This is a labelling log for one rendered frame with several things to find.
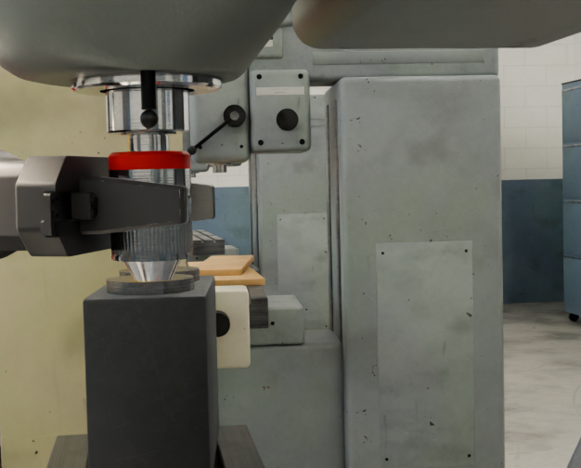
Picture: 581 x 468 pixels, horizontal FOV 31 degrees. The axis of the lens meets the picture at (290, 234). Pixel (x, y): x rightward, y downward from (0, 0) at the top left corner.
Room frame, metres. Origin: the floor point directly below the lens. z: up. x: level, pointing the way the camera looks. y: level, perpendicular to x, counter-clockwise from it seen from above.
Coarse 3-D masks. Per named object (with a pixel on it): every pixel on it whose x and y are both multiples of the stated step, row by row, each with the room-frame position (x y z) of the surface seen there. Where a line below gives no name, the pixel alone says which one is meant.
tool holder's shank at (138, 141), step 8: (136, 136) 0.59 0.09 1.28; (144, 136) 0.58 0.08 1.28; (152, 136) 0.58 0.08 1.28; (160, 136) 0.59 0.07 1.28; (168, 136) 0.59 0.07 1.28; (136, 144) 0.59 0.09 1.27; (144, 144) 0.58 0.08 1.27; (152, 144) 0.58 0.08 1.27; (160, 144) 0.59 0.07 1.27; (168, 144) 0.59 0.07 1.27
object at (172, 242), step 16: (112, 176) 0.58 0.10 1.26; (128, 176) 0.57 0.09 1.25; (144, 176) 0.57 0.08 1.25; (160, 176) 0.57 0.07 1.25; (176, 176) 0.58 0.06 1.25; (112, 240) 0.59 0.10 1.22; (128, 240) 0.57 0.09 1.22; (144, 240) 0.57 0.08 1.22; (160, 240) 0.57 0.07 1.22; (176, 240) 0.58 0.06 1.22; (192, 240) 0.60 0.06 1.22; (112, 256) 0.59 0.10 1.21; (128, 256) 0.58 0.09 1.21; (144, 256) 0.57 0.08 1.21; (160, 256) 0.57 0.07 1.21; (176, 256) 0.58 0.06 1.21
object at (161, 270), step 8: (128, 264) 0.59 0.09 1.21; (136, 264) 0.58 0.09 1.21; (144, 264) 0.58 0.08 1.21; (152, 264) 0.58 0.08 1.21; (160, 264) 0.58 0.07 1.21; (168, 264) 0.58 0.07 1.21; (176, 264) 0.59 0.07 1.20; (136, 272) 0.58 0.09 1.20; (144, 272) 0.58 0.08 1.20; (152, 272) 0.58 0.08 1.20; (160, 272) 0.58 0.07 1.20; (168, 272) 0.59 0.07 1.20; (144, 280) 0.59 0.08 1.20; (152, 280) 0.58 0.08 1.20
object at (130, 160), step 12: (120, 156) 0.58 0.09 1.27; (132, 156) 0.57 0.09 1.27; (144, 156) 0.57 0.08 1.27; (156, 156) 0.57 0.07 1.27; (168, 156) 0.58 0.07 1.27; (180, 156) 0.58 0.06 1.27; (120, 168) 0.58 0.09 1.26; (132, 168) 0.57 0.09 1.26; (144, 168) 0.57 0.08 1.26; (156, 168) 0.57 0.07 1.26; (168, 168) 0.58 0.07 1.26; (180, 168) 0.58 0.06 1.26
